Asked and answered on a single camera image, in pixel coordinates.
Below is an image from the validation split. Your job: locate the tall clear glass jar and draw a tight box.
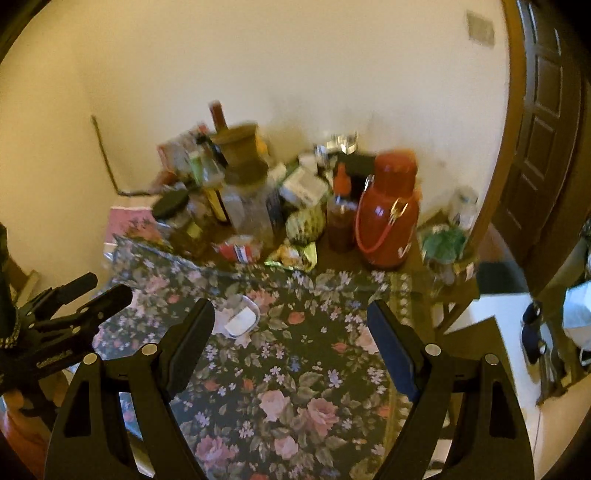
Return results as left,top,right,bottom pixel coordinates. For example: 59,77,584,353
223,161,278,246

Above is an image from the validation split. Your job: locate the small glass jar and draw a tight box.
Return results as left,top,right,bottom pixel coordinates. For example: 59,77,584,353
450,186,479,227

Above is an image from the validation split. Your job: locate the red thermos jug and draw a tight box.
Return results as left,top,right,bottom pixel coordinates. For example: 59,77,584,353
354,150,420,271

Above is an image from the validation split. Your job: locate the white plastic tub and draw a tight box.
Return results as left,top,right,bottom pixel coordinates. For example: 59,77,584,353
216,295,262,348

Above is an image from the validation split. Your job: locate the brown door frame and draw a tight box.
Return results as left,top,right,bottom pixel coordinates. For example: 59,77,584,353
479,0,591,302

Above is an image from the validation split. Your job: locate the brown sauce bottle orange cap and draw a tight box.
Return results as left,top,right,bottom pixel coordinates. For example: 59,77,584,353
326,163,359,254

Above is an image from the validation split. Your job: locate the wall light switch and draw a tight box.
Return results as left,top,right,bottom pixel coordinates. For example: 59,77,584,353
466,11,498,47

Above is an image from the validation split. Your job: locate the green plastic bag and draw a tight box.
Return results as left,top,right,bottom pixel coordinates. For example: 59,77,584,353
422,223,467,264

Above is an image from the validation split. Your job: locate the gold lid jar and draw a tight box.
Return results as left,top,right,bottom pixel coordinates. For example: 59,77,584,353
427,258,479,296

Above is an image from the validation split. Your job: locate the gold green wrapper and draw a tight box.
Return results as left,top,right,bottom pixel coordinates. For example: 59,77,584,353
265,239,320,271

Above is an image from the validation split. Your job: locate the floral tablecloth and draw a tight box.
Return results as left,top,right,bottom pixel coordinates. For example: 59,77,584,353
92,233,417,480

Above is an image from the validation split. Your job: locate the brown wooden door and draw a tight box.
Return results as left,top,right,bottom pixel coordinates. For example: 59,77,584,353
498,0,583,237

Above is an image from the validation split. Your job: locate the floral printed box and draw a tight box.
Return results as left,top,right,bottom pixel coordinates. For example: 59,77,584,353
156,122,209,186

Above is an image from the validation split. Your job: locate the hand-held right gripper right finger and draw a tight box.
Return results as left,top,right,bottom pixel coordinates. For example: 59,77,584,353
367,299,536,480

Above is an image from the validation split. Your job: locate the black lid glass jar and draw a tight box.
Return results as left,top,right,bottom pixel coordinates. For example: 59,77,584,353
152,189,209,257

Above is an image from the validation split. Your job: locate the green patterned packet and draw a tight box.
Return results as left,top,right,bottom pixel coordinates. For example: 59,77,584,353
285,203,324,246

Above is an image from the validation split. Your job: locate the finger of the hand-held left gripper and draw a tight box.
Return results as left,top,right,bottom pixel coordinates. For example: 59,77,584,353
18,272,99,319
30,284,133,347

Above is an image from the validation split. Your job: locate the white green carton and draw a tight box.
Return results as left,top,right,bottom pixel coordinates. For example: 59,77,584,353
279,165,329,209

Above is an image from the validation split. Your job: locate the dark doormat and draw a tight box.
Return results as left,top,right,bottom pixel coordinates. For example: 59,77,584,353
475,260,532,294

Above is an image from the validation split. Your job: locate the small wooden side table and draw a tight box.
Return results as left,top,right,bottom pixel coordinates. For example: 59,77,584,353
414,258,482,334

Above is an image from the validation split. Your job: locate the pink cloth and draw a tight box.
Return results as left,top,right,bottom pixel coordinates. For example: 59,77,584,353
103,205,156,246

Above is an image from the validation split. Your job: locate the clear bottle yellow label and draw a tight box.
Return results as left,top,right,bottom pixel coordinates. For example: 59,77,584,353
200,152,232,227

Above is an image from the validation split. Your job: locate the dark wine bottle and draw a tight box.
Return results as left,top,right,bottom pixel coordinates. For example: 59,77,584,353
208,100,232,136

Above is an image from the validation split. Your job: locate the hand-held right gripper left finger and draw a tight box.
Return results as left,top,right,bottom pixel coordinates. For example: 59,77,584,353
44,298,216,480

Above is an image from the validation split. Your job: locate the dark box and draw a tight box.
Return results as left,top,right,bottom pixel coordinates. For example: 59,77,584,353
337,154,378,182

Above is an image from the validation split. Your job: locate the green cap bottle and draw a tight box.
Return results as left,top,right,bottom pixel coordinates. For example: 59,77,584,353
187,148,204,186

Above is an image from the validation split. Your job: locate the thin wooden stick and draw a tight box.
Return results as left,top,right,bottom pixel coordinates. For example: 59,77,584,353
90,115,122,195

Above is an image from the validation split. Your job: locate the white plastic bag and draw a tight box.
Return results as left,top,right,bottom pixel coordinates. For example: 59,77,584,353
562,281,591,366

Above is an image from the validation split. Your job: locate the red white wrapper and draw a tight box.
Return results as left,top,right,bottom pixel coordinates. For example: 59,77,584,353
214,235,262,264

